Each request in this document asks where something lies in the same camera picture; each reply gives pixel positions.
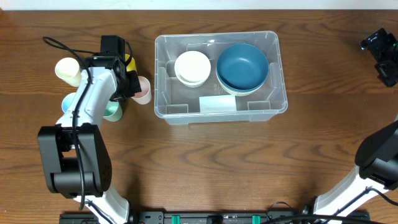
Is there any light blue plastic cup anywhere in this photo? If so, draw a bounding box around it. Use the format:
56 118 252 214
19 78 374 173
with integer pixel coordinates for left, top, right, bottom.
61 93 76 113

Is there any dark blue large bowl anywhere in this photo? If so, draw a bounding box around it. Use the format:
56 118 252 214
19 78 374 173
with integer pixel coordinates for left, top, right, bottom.
216 44 269 90

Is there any pink plastic cup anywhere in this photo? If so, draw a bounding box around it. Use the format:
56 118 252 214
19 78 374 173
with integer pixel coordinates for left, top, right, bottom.
131 76 152 105

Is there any white small bowl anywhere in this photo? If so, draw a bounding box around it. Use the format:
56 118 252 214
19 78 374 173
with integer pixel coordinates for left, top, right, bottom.
174 51 211 83

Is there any clear plastic storage bin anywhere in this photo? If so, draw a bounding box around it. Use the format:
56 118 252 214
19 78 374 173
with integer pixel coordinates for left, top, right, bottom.
154 30 288 125

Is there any white label in bin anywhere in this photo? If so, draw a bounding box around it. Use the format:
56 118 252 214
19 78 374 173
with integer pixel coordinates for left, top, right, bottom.
199 95 236 113

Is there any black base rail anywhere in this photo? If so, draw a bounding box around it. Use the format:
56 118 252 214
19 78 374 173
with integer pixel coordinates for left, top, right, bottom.
58 210 371 224

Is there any yellow plastic cup rear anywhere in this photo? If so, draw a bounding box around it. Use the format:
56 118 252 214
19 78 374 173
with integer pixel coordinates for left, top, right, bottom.
125 54 137 72

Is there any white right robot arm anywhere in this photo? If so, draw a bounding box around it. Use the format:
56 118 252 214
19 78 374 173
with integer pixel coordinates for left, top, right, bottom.
312 28 397 223

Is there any mint green plastic cup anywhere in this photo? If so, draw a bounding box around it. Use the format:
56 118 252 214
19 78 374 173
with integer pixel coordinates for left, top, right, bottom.
103 101 123 122

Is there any cream white plastic cup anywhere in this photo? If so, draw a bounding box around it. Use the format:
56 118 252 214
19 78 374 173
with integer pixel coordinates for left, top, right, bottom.
55 57 81 87

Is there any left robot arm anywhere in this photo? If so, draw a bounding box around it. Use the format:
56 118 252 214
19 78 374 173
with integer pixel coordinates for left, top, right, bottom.
38 55 141 223

